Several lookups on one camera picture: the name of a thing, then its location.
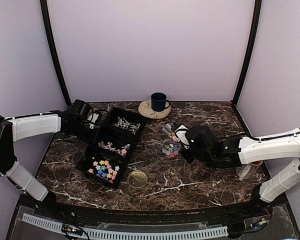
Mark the black three-compartment candy tray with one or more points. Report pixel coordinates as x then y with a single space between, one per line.
106 159

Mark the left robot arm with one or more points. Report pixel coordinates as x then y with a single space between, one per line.
79 120

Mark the right black frame post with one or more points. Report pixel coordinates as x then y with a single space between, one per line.
248 52

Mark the left black frame post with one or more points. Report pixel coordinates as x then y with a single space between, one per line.
53 51

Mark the clear plastic jar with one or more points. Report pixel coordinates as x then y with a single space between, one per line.
170 148

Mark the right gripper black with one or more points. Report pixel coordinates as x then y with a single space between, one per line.
188 157

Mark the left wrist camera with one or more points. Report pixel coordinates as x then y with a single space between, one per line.
93 120

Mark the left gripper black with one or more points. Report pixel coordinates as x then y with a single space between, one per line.
95 137

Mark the metal scoop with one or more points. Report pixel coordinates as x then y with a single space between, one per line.
169 130

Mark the gold jar lid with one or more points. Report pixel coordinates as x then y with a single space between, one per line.
137 179

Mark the dark blue mug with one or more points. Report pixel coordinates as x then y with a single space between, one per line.
159 102

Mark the white mug yellow inside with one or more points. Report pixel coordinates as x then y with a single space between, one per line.
243 172

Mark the beige ceramic plate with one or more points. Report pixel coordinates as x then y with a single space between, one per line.
145 109

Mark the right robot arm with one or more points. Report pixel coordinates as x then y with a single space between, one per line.
201 144

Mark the black frame post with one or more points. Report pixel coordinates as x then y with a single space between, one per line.
53 51
248 52

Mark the white slotted cable duct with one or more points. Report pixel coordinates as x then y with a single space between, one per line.
88 233

